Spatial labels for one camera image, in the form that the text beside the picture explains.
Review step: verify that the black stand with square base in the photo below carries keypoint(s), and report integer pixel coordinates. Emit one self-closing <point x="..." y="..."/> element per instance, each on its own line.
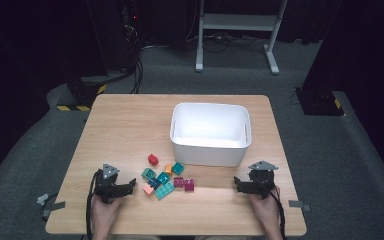
<point x="320" y="100"/>

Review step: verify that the magenta toy block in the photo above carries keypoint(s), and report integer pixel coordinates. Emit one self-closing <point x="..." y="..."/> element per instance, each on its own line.
<point x="189" y="185"/>
<point x="178" y="182"/>

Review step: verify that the dark blue toy block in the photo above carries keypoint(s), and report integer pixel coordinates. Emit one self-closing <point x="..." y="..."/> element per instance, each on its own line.
<point x="154" y="183"/>

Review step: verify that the white plastic bin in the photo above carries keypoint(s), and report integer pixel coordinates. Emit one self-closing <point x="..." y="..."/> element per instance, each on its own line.
<point x="210" y="133"/>

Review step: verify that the grey-green toy block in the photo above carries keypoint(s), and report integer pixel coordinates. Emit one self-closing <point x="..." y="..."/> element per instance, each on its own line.
<point x="148" y="173"/>

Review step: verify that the black equipment rack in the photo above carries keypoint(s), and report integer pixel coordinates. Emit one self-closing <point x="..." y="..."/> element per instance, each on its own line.
<point x="113" y="33"/>

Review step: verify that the person's right hand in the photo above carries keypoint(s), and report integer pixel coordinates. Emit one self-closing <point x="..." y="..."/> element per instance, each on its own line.
<point x="268" y="213"/>

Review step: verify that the long light teal toy block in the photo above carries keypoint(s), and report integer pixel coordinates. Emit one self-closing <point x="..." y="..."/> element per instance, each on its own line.
<point x="164" y="190"/>

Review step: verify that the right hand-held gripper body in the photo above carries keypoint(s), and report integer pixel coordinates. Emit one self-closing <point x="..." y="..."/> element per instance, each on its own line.
<point x="262" y="180"/>

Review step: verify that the salmon pink toy block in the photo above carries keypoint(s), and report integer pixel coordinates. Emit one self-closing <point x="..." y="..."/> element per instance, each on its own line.
<point x="148" y="189"/>

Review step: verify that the orange toy block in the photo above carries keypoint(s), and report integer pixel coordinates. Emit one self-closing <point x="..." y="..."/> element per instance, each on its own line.
<point x="168" y="169"/>

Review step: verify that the grey tape strip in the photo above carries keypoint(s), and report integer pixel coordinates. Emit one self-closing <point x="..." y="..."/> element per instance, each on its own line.
<point x="55" y="206"/>
<point x="298" y="204"/>

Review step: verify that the black stand with striped base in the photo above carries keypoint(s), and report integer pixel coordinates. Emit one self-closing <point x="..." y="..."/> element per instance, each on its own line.
<point x="80" y="93"/>

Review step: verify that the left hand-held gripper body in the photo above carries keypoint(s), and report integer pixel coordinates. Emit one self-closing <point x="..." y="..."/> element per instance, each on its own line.
<point x="105" y="186"/>

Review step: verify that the red toy block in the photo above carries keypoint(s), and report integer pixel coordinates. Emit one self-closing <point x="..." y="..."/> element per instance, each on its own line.
<point x="153" y="159"/>

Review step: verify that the white metal stand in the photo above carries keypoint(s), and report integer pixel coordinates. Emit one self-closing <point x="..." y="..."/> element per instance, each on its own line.
<point x="236" y="22"/>

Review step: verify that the person's left hand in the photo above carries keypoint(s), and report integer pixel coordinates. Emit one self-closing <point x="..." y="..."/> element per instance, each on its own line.
<point x="104" y="213"/>

